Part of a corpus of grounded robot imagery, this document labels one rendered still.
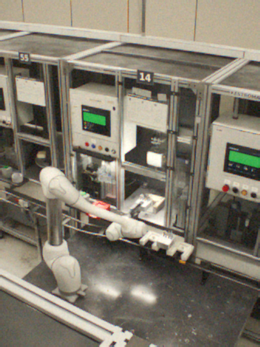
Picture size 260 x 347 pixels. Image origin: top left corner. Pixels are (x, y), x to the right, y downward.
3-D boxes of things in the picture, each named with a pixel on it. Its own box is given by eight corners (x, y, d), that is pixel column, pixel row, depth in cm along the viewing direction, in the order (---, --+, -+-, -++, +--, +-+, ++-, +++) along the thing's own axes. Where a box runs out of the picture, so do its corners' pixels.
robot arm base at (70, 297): (76, 306, 269) (76, 300, 266) (51, 293, 279) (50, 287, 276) (93, 290, 283) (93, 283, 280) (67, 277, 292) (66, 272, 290)
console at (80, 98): (70, 146, 321) (66, 89, 299) (91, 134, 342) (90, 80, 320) (116, 159, 302) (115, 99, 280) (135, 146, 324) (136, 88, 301)
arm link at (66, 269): (63, 296, 269) (60, 271, 258) (52, 280, 283) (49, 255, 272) (85, 287, 277) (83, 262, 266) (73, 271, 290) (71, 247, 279)
